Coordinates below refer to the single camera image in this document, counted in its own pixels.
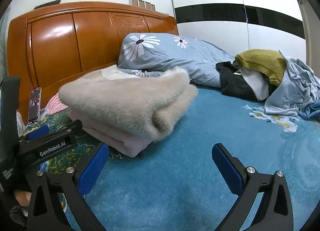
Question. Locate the teal floral bed blanket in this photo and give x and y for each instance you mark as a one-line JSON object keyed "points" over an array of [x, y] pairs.
{"points": [[175, 185]]}

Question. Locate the olive knitted sweater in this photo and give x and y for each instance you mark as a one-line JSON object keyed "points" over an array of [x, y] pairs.
{"points": [[268, 62]]}

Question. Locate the white wardrobe black stripe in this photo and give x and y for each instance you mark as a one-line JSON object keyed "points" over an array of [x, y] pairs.
{"points": [[239, 25]]}

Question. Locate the dark blue fleece garment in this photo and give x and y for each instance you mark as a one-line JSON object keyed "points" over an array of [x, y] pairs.
{"points": [[311, 111]]}

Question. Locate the beige fuzzy sweater yellow pattern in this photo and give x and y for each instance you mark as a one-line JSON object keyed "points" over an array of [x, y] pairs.
{"points": [[148, 107]]}

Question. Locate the smartphone leaning on headboard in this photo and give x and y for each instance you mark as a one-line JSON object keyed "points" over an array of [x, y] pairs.
{"points": [[34, 106]]}

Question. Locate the light blue crumpled garment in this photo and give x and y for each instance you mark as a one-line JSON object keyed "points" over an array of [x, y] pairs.
{"points": [[298, 89]]}

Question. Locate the grey floral pillow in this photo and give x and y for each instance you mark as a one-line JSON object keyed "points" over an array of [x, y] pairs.
{"points": [[151, 54]]}

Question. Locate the black and white garment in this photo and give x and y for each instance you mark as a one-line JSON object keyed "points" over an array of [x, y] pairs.
{"points": [[243, 83]]}

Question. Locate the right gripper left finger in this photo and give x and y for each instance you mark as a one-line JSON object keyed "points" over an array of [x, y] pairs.
{"points": [[45, 211]]}

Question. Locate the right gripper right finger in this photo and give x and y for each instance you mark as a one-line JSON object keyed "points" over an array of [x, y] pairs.
{"points": [[275, 209]]}

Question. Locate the left hand black glove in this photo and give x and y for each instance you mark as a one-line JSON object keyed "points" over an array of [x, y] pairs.
{"points": [[16, 204]]}

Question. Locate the orange wooden headboard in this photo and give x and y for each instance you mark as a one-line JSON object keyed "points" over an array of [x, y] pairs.
{"points": [[53, 45]]}

